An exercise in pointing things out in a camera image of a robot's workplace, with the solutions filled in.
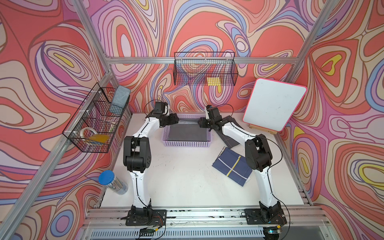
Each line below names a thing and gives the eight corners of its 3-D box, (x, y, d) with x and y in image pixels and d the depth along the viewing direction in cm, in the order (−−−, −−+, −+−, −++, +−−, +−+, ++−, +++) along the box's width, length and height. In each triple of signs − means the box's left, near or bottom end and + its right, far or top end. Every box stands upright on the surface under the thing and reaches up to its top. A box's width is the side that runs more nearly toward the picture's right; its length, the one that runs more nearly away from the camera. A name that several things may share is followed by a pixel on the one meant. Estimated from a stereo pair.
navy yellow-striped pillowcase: (210, 165, 94) (210, 163, 92) (224, 146, 103) (224, 145, 101) (243, 188, 85) (244, 187, 83) (256, 165, 94) (257, 164, 92)
